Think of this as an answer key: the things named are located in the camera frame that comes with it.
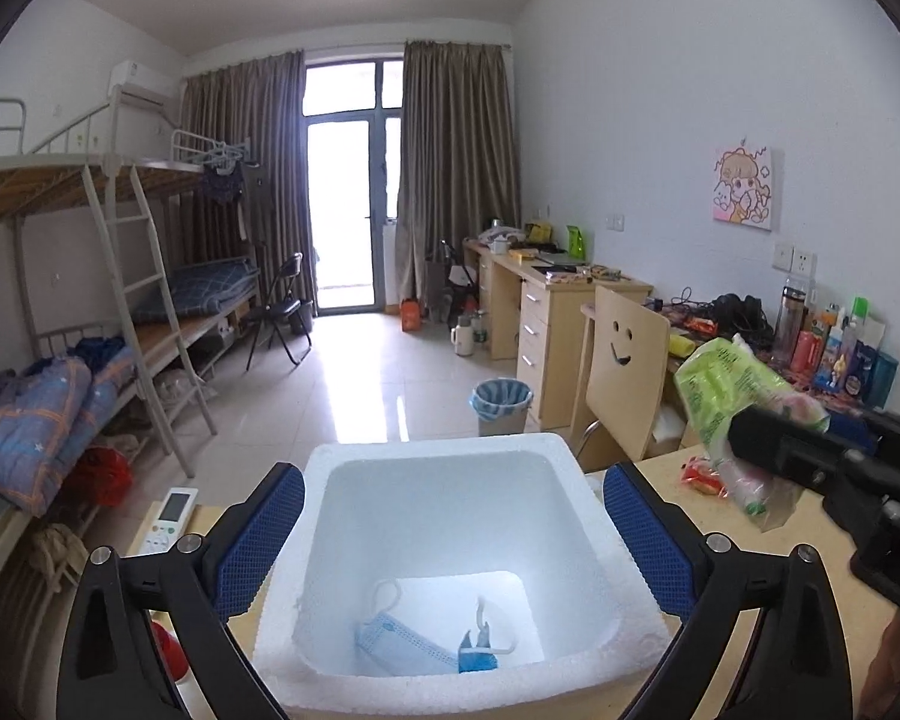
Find black folding chair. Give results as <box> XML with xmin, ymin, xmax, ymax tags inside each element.
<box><xmin>244</xmin><ymin>253</ymin><xmax>314</xmax><ymax>371</ymax></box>

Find glass balcony door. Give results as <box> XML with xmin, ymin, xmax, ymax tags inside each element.
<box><xmin>304</xmin><ymin>56</ymin><xmax>406</xmax><ymax>312</ymax></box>

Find red plastic bag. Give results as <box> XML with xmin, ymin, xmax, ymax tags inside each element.
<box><xmin>67</xmin><ymin>446</ymin><xmax>132</xmax><ymax>507</ymax></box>

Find white remote control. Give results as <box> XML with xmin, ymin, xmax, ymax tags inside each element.
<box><xmin>139</xmin><ymin>487</ymin><xmax>198</xmax><ymax>556</ymax></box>

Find folded blue checked blanket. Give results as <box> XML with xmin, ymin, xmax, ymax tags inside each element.
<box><xmin>131</xmin><ymin>255</ymin><xmax>260</xmax><ymax>323</ymax></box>

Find dark blue lotion bottle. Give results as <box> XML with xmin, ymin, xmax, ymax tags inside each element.
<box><xmin>840</xmin><ymin>341</ymin><xmax>875</xmax><ymax>398</ymax></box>

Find white air conditioner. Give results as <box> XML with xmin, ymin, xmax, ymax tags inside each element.
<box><xmin>111</xmin><ymin>60</ymin><xmax>173</xmax><ymax>106</ymax></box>

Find white wall socket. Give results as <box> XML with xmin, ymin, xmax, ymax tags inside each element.
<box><xmin>774</xmin><ymin>241</ymin><xmax>816</xmax><ymax>275</ymax></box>

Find brown curtain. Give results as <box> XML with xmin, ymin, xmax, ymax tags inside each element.
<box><xmin>396</xmin><ymin>40</ymin><xmax>522</xmax><ymax>301</ymax></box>
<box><xmin>182</xmin><ymin>51</ymin><xmax>317</xmax><ymax>316</ymax></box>

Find red bottle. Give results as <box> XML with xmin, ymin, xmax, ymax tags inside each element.
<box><xmin>791</xmin><ymin>330</ymin><xmax>822</xmax><ymax>376</ymax></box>

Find dark hanging clothes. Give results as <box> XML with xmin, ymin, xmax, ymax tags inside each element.
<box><xmin>201</xmin><ymin>161</ymin><xmax>245</xmax><ymax>203</ymax></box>

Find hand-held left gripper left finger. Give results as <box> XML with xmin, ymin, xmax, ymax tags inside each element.
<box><xmin>56</xmin><ymin>461</ymin><xmax>306</xmax><ymax>720</ymax></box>

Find white foam box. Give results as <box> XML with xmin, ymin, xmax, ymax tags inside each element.
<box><xmin>253</xmin><ymin>431</ymin><xmax>672</xmax><ymax>713</ymax></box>

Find metal bed ladder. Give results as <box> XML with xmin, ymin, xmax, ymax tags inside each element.
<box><xmin>81</xmin><ymin>161</ymin><xmax>218</xmax><ymax>477</ymax></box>

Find clear dark-lidded water bottle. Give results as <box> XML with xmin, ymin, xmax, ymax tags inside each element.
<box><xmin>772</xmin><ymin>277</ymin><xmax>815</xmax><ymax>368</ymax></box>

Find wooden chair with smiley face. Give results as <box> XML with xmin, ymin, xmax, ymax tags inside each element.
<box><xmin>570</xmin><ymin>285</ymin><xmax>672</xmax><ymax>470</ymax></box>

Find cartoon wall poster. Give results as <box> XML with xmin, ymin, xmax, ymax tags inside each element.
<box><xmin>712</xmin><ymin>146</ymin><xmax>785</xmax><ymax>232</ymax></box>

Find trash bin with blue liner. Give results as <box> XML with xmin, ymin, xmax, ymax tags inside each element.
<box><xmin>471</xmin><ymin>379</ymin><xmax>533</xmax><ymax>437</ymax></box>

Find black headphones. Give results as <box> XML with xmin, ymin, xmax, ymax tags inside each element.
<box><xmin>709</xmin><ymin>292</ymin><xmax>766</xmax><ymax>332</ymax></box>

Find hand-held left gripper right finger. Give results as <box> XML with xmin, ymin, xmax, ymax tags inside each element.
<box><xmin>602</xmin><ymin>461</ymin><xmax>856</xmax><ymax>720</ymax></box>

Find green plastic bag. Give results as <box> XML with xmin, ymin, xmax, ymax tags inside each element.
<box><xmin>675</xmin><ymin>335</ymin><xmax>830</xmax><ymax>533</ymax></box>

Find folded blue face mask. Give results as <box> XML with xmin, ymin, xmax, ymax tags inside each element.
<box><xmin>457</xmin><ymin>596</ymin><xmax>518</xmax><ymax>674</ymax></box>

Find blue orange quilt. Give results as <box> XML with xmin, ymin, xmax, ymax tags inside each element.
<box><xmin>0</xmin><ymin>349</ymin><xmax>140</xmax><ymax>518</ymax></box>

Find metal bunk bed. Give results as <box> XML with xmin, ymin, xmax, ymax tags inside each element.
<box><xmin>0</xmin><ymin>97</ymin><xmax>263</xmax><ymax>616</ymax></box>

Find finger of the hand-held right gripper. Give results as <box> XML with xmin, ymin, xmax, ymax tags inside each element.
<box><xmin>825</xmin><ymin>409</ymin><xmax>900</xmax><ymax>460</ymax></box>
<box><xmin>727</xmin><ymin>406</ymin><xmax>882</xmax><ymax>496</ymax></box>

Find red snack packet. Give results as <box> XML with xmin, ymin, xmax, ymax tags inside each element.
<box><xmin>679</xmin><ymin>457</ymin><xmax>728</xmax><ymax>496</ymax></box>

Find red round object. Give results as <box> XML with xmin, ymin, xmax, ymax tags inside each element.
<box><xmin>152</xmin><ymin>622</ymin><xmax>188</xmax><ymax>683</ymax></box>

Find patterned table cloth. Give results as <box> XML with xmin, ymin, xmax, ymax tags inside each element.
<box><xmin>645</xmin><ymin>300</ymin><xmax>900</xmax><ymax>421</ymax></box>

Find wooden desk with drawers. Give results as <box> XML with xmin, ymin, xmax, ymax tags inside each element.
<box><xmin>463</xmin><ymin>236</ymin><xmax>653</xmax><ymax>421</ymax></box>

